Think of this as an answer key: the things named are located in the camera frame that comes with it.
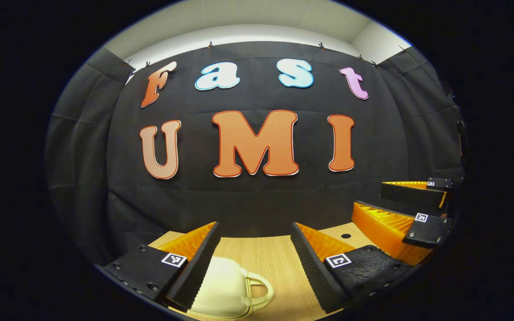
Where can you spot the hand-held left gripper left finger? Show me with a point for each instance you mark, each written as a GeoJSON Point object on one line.
{"type": "Point", "coordinates": [199, 272]}

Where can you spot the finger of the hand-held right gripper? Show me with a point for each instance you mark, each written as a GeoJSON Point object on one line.
{"type": "Point", "coordinates": [413, 196]}
{"type": "Point", "coordinates": [382, 229]}

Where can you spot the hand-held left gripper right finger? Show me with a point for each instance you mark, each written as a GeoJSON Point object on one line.
{"type": "Point", "coordinates": [315, 278]}

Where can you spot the pale yellow small suitcase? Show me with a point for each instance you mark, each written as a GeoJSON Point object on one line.
{"type": "Point", "coordinates": [221, 285]}

